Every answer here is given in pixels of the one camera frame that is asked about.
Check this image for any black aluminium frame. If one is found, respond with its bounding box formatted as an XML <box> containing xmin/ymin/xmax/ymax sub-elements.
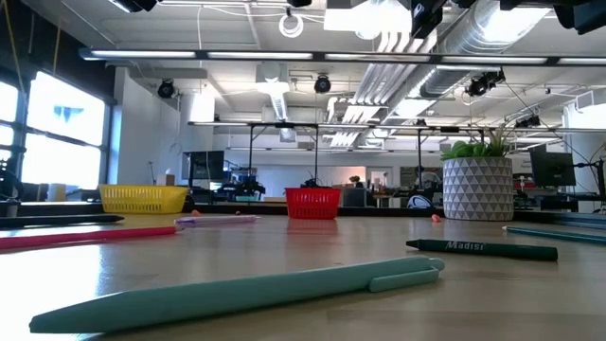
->
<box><xmin>0</xmin><ymin>201</ymin><xmax>606</xmax><ymax>232</ymax></box>

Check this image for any white pot with succulent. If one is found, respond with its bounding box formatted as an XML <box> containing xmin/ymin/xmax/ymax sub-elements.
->
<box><xmin>439</xmin><ymin>126</ymin><xmax>515</xmax><ymax>223</ymax></box>

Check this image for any black monitor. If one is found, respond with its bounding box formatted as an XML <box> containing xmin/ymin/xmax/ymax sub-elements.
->
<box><xmin>528</xmin><ymin>149</ymin><xmax>578</xmax><ymax>188</ymax></box>
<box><xmin>182</xmin><ymin>150</ymin><xmax>226</xmax><ymax>182</ymax></box>

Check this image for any LED light bar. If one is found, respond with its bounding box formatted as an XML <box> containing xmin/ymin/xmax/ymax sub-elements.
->
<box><xmin>78</xmin><ymin>45</ymin><xmax>606</xmax><ymax>68</ymax></box>

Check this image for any dark green printed crayon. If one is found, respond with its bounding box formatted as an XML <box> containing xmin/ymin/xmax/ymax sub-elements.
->
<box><xmin>405</xmin><ymin>238</ymin><xmax>560</xmax><ymax>262</ymax></box>

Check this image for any yellow plastic bin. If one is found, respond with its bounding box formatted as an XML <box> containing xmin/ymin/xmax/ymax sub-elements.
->
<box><xmin>98</xmin><ymin>184</ymin><xmax>190</xmax><ymax>215</ymax></box>

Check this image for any mint green pen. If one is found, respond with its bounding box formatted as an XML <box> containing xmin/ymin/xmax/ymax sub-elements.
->
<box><xmin>27</xmin><ymin>255</ymin><xmax>447</xmax><ymax>335</ymax></box>

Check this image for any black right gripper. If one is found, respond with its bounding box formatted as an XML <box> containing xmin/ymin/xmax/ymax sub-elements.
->
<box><xmin>409</xmin><ymin>0</ymin><xmax>450</xmax><ymax>40</ymax></box>

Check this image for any pinkish red pencil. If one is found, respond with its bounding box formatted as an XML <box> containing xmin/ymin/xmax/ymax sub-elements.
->
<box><xmin>0</xmin><ymin>224</ymin><xmax>179</xmax><ymax>251</ymax></box>

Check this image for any pink pen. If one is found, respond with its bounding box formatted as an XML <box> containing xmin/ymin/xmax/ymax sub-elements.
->
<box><xmin>174</xmin><ymin>215</ymin><xmax>262</xmax><ymax>228</ymax></box>

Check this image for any red plastic bin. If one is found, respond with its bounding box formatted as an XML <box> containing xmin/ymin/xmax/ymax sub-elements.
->
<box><xmin>284</xmin><ymin>187</ymin><xmax>343</xmax><ymax>221</ymax></box>

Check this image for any green pencil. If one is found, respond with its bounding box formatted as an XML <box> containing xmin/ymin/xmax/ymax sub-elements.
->
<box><xmin>502</xmin><ymin>224</ymin><xmax>606</xmax><ymax>246</ymax></box>

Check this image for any white cable coil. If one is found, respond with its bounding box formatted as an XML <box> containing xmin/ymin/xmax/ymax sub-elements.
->
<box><xmin>277</xmin><ymin>12</ymin><xmax>305</xmax><ymax>39</ymax></box>

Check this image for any background station frame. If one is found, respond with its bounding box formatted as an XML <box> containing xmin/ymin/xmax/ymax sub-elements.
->
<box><xmin>187</xmin><ymin>120</ymin><xmax>606</xmax><ymax>190</ymax></box>

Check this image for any silver ventilation duct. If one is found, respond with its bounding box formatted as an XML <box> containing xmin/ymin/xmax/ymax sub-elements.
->
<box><xmin>419</xmin><ymin>0</ymin><xmax>553</xmax><ymax>99</ymax></box>

